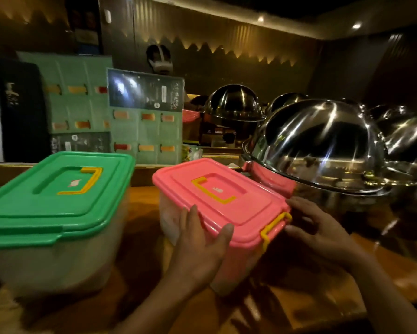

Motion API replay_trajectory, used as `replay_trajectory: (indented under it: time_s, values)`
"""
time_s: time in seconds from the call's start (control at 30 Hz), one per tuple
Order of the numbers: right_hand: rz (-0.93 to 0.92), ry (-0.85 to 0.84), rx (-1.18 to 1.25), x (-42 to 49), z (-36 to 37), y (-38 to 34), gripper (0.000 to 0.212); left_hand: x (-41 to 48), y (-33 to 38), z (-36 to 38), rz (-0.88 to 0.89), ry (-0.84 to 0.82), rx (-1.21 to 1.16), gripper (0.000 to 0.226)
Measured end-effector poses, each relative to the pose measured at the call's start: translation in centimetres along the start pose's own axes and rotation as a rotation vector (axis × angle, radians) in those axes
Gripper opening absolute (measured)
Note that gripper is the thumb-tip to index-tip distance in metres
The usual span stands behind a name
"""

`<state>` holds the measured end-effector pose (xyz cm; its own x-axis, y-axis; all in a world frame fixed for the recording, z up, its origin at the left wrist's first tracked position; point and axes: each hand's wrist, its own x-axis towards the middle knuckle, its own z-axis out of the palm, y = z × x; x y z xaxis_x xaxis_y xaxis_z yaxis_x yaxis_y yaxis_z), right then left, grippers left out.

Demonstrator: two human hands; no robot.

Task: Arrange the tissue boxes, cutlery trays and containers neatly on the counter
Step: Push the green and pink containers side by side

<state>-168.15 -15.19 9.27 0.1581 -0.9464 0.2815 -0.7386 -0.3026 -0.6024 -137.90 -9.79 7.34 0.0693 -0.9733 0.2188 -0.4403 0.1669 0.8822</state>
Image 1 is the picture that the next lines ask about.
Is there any pink lidded plastic container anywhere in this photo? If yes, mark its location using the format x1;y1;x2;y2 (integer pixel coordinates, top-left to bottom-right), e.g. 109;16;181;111
152;158;293;297

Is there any stack of green containers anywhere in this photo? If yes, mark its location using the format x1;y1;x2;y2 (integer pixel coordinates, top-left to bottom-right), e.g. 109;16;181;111
17;51;183;166

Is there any person's right hand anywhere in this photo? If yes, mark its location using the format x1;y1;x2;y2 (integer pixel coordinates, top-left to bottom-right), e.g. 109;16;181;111
284;196;366;272

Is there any person's right forearm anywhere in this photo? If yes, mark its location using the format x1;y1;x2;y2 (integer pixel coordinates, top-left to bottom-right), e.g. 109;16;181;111
347;252;417;334

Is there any black board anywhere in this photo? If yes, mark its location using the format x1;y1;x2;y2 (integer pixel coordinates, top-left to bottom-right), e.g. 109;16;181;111
0;58;52;163

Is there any printed food packet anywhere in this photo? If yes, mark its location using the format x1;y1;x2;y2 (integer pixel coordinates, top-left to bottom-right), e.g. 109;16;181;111
181;144;204;163

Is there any dark glossy poster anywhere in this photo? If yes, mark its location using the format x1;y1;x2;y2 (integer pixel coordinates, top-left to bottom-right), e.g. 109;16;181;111
106;68;185;113

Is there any black white headset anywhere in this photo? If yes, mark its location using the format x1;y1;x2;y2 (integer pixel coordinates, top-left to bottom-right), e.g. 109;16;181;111
145;44;174;75

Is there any dark label sheet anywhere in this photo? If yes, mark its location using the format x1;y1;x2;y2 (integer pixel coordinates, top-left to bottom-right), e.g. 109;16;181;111
50;132;112;153

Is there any large steel chafing dish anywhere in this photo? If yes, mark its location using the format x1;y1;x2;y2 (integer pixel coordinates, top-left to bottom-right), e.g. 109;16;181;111
241;99;394;209

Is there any green lidded plastic container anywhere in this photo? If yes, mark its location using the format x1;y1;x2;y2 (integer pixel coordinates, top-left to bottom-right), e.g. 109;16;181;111
0;151;136;298

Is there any person's left forearm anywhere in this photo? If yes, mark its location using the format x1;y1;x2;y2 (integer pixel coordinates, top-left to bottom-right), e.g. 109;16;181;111
113;271;211;334

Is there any steel chafing dish dome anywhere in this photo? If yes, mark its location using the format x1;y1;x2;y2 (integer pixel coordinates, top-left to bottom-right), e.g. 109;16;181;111
265;93;311;116
203;84;265;123
383;113;417;183

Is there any person's left hand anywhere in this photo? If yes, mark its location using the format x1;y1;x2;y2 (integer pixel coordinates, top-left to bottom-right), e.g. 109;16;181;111
167;204;234;292

